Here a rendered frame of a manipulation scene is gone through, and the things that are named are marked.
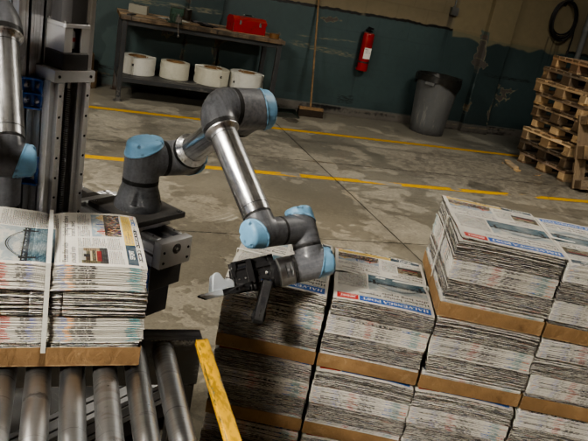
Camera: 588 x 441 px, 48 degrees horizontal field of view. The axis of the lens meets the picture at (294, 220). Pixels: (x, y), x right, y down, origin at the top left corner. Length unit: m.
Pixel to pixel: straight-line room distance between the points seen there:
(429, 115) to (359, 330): 7.10
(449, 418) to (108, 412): 1.05
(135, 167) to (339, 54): 6.85
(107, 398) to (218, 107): 0.82
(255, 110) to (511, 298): 0.85
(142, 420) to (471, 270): 0.94
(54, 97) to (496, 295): 1.32
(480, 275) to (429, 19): 7.62
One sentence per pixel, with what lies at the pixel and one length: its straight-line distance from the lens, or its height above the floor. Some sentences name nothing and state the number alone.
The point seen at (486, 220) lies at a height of 1.07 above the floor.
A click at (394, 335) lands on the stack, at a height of 0.75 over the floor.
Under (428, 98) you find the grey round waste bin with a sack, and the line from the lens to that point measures 8.81.
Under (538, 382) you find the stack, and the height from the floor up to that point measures 0.70.
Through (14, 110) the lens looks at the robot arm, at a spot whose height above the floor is 1.22.
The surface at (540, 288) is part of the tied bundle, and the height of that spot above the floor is 0.97.
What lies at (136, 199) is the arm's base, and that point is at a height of 0.86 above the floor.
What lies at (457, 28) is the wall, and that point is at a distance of 9.52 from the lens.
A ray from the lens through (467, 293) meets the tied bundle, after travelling 1.84.
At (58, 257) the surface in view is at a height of 1.03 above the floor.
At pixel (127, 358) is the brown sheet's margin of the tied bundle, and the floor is 0.83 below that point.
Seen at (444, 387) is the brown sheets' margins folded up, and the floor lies 0.62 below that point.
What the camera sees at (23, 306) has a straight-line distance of 1.37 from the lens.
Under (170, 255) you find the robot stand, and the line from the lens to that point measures 2.14.
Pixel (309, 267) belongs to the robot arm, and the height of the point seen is 0.93.
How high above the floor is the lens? 1.61
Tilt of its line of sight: 20 degrees down
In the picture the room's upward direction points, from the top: 11 degrees clockwise
